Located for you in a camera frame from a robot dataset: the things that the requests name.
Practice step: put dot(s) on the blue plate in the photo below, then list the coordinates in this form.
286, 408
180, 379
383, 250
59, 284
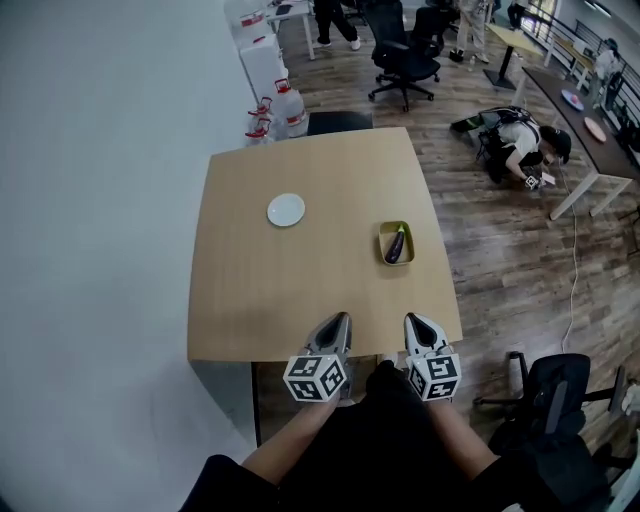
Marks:
572, 98

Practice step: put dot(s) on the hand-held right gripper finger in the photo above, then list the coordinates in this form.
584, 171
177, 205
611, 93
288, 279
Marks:
412, 342
436, 340

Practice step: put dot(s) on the white round plate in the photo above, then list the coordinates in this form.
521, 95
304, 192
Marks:
285, 210

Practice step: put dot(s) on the person's right forearm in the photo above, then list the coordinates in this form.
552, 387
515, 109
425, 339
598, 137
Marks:
457, 440

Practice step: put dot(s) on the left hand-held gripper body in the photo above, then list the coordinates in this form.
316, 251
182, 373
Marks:
312, 380

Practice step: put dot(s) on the yellow table black pedestal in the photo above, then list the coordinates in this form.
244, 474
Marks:
512, 37

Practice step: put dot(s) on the yellow-green rectangular tray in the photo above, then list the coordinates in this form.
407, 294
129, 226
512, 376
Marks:
407, 247

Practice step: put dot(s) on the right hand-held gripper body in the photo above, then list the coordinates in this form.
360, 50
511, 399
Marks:
435, 377

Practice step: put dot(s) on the white box red label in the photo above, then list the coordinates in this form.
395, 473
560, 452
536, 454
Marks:
250, 21

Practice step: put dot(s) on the clear water jug red cap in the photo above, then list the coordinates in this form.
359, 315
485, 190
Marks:
257, 134
291, 110
261, 109

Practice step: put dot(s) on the black office chair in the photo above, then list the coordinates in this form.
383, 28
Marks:
555, 425
405, 50
432, 25

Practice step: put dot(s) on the person's white shoe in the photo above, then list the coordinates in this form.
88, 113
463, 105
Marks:
390, 357

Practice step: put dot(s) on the purple eggplant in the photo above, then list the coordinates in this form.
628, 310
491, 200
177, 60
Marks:
395, 247

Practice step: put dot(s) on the white desk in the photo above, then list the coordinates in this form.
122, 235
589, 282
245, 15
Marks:
295, 11

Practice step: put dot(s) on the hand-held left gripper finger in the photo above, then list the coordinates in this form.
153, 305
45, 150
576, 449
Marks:
345, 340
316, 342

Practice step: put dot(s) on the pink plate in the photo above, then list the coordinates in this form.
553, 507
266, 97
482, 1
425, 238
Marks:
595, 129

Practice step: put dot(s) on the dark table white legs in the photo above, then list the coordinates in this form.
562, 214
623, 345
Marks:
600, 155

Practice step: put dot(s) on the person's black clothing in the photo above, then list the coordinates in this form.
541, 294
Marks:
380, 450

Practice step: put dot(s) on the black chair seat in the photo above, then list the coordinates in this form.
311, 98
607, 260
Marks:
340, 122

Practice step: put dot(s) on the person's left forearm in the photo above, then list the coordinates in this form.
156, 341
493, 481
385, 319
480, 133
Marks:
290, 440

